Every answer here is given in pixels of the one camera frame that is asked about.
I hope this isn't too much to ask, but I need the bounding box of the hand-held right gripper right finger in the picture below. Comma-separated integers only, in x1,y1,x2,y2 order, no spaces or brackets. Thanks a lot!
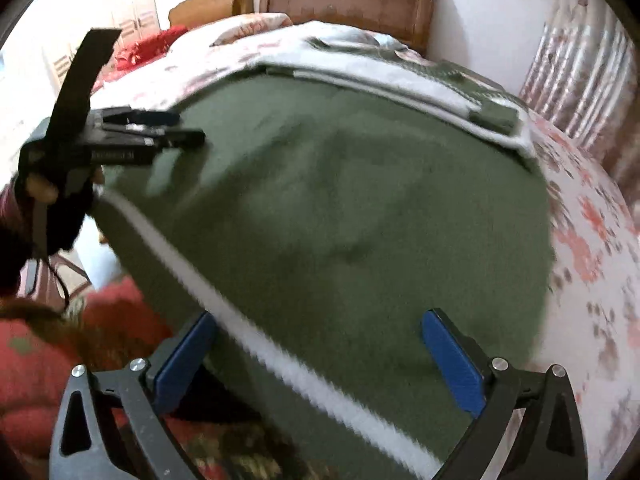
420,308,591,480

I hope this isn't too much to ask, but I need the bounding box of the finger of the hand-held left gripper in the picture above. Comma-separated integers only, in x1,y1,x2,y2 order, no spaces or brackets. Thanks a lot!
100,127,207,152
92,106,181,128

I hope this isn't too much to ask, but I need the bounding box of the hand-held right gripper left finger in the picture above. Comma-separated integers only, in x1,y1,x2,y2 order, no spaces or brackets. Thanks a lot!
48,310,218,480

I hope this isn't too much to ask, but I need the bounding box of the green sweater with white stripes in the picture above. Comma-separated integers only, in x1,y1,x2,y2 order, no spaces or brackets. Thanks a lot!
92,25,556,480

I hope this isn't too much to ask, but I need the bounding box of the person's left hand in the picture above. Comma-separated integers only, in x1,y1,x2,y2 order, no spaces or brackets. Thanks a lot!
22,166,107,253

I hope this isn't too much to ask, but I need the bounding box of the red blanket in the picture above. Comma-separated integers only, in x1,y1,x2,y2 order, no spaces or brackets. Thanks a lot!
112,25,188,78

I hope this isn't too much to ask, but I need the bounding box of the white wardrobe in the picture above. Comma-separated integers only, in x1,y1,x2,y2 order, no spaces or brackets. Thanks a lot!
40,0,161,91

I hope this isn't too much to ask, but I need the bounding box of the orange floral white pillow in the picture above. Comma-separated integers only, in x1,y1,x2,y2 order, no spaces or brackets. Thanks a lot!
210,11,293,47

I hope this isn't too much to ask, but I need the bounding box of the small wooden headboard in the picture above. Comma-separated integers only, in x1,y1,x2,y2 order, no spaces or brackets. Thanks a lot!
167,0,255,28

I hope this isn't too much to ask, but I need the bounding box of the red floral cloth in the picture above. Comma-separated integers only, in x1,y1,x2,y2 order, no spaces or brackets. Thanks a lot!
0,275,301,480

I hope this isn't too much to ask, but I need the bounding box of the floral bed quilt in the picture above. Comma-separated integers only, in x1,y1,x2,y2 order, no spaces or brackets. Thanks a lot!
90,20,640,480

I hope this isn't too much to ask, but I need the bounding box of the blue floral folded quilt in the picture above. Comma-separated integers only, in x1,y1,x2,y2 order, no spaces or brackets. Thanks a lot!
312,27,401,51

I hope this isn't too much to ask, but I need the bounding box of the large wooden headboard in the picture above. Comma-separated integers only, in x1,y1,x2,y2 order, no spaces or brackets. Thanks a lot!
259,0,440,56

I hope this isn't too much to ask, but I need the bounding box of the floral curtain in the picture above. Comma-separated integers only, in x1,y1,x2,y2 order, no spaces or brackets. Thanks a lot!
520,0,640,186

